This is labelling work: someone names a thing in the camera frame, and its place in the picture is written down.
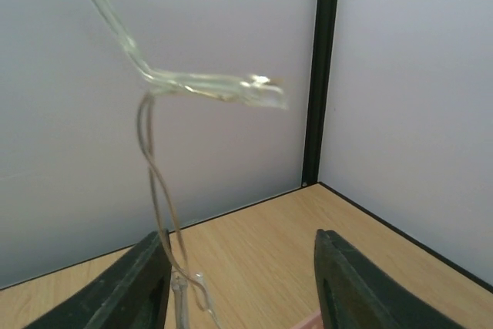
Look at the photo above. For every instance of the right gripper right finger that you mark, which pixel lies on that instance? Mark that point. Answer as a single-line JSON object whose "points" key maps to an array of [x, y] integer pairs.
{"points": [[354, 292]]}

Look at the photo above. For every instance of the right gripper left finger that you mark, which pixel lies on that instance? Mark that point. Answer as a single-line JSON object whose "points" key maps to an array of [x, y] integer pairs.
{"points": [[131, 293]]}

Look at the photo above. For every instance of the pink plastic basket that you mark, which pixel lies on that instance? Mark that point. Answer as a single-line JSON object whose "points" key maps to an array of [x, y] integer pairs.
{"points": [[314, 321]]}

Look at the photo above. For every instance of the black frame rail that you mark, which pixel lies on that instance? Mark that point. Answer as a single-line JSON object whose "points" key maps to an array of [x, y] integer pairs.
{"points": [[325, 21]]}

